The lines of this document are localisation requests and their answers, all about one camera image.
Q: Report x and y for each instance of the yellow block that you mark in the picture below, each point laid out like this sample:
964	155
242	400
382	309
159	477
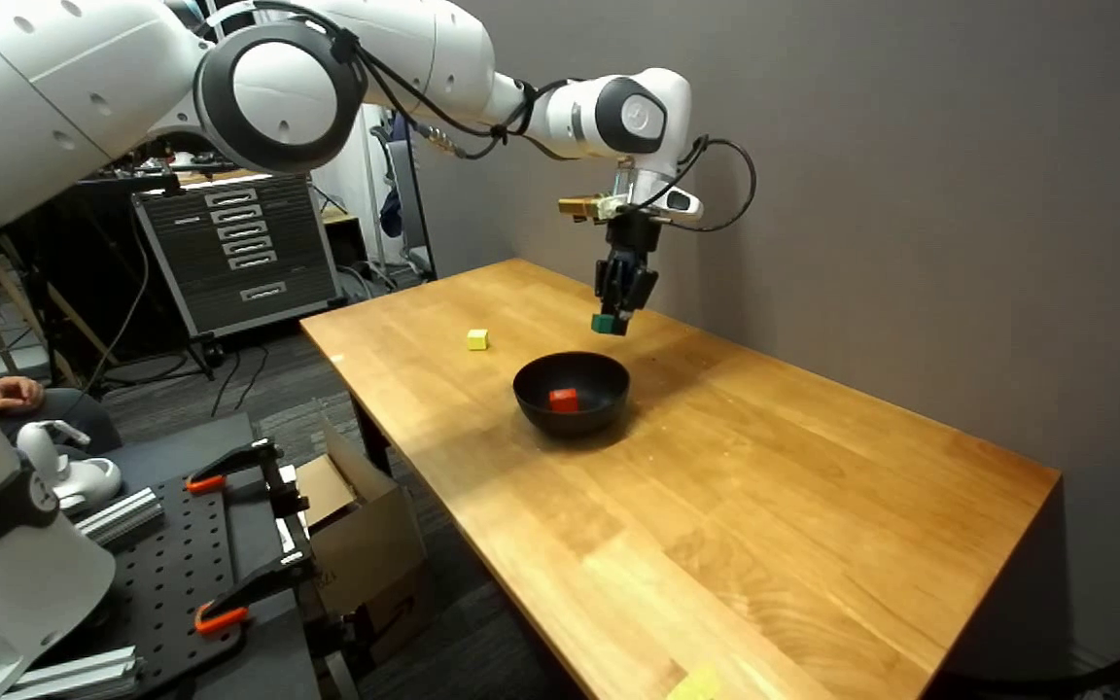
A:
477	339

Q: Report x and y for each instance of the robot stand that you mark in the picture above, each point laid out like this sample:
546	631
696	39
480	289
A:
171	574

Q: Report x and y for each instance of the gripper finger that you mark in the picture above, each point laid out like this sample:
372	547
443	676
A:
606	282
642	287

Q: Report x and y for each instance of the green block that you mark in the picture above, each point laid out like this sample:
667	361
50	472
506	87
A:
603	324

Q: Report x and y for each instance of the person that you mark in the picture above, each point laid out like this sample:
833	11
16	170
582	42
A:
54	406

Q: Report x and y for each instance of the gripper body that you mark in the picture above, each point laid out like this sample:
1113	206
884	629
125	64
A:
634	233

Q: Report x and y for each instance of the white hand controller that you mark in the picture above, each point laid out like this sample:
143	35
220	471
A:
74	476

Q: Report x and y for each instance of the cardboard box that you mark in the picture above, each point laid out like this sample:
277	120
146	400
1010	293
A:
375	554

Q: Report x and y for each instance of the wooden trestle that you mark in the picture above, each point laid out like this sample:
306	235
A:
6	292

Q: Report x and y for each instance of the yellow sticky note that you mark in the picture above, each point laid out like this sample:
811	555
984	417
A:
696	684

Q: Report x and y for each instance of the aluminium profile bar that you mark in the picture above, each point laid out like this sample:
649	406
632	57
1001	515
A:
74	673
122	517

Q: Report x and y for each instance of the orange block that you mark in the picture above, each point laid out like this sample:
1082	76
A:
564	400

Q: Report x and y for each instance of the black bowl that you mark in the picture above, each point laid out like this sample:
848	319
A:
545	399

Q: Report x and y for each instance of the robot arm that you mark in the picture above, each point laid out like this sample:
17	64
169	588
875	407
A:
54	87

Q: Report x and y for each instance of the black drawer cabinet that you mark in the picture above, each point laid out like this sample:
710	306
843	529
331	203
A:
229	258

